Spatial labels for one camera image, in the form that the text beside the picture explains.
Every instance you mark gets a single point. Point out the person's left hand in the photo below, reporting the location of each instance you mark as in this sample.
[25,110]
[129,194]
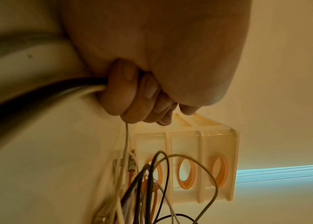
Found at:
[159,43]

